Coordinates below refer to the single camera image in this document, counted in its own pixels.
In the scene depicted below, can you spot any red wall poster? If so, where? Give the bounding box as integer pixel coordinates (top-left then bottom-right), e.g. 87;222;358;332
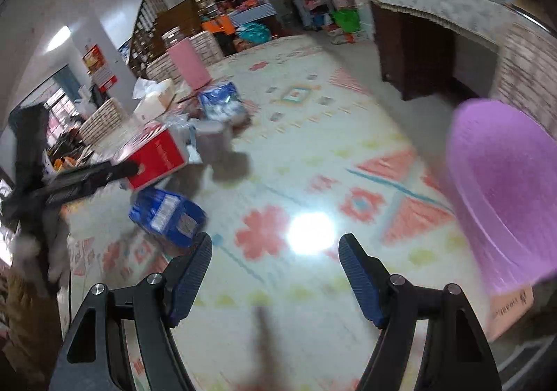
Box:
82;43;119;93

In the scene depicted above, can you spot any pink bottle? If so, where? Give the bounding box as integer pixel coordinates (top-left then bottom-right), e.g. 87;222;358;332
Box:
166;37;211;90

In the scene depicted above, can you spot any clear plastic wrap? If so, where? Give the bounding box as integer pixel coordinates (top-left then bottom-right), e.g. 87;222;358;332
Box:
163;106;197;134

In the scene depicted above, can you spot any plaid cushioned chair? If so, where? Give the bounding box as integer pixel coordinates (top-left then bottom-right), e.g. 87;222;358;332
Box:
147;31;225;83
79;96;132;145
489;21;557;124

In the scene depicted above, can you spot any cardboard box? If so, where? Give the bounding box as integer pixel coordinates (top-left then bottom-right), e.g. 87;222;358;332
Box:
482;284;537;342

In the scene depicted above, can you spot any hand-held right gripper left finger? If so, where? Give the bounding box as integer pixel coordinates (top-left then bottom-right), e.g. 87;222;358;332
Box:
48;232;214;391

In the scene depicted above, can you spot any green bag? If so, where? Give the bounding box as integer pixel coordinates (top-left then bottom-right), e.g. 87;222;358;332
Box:
332;8;363;34

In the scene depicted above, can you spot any person's left hand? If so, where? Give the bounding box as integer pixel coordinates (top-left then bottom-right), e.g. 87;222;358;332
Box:
11;210;72;287

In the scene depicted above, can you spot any lace sideboard cloth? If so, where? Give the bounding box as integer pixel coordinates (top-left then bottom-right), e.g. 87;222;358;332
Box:
356;0;529;46

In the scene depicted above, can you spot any purple plastic basket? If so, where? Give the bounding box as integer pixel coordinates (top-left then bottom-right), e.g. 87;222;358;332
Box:
447;97;557;301

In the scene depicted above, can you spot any red packet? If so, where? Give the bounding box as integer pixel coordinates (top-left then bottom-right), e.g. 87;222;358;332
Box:
117;123;189;192

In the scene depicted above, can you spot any wooden staircase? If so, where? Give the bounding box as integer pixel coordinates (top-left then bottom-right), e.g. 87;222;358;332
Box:
127;0;205;75

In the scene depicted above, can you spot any white tissue box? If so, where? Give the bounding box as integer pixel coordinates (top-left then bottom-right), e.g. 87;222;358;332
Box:
132;77;175;123

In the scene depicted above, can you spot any dark wooden sideboard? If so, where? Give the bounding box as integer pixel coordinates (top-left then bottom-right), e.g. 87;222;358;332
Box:
371;3;500;101

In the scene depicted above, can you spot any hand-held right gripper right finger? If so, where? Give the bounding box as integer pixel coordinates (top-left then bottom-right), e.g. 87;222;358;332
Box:
338;233;505;391

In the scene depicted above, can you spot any blue and white packet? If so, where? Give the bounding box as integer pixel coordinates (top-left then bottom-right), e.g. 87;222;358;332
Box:
198;81;250;127

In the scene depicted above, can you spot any grey cup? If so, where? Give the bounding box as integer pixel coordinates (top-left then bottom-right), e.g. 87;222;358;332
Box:
191;119;234;166

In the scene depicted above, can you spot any cluttered shelf cart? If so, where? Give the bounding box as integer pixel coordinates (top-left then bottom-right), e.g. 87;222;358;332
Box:
291;0;332;32

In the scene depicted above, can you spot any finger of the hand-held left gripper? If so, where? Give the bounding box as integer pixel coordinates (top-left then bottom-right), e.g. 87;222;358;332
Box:
46;160;141;207

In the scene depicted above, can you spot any blue box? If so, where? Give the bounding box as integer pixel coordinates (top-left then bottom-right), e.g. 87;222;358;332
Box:
129;186;208;249

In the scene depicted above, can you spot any patterned tablecloth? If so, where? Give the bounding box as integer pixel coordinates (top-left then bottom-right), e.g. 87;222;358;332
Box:
63;32;505;391

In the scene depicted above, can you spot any orange box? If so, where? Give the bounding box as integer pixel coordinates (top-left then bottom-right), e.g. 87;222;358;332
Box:
201;14;238;36

